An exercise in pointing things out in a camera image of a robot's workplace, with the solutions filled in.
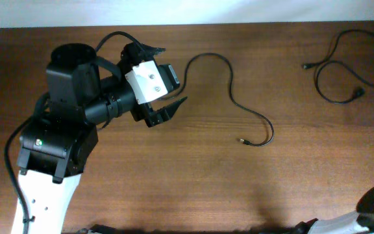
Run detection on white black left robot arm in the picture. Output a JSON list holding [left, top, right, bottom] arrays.
[[12, 42, 181, 233]]

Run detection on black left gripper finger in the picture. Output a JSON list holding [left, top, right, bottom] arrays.
[[151, 97, 188, 125], [140, 44, 166, 60]]

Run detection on black cable gold plug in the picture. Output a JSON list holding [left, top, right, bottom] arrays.
[[158, 53, 275, 148]]

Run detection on black cable dark plugs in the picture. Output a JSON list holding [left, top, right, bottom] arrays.
[[302, 29, 374, 105]]

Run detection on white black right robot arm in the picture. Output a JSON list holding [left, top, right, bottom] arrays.
[[290, 187, 374, 234]]

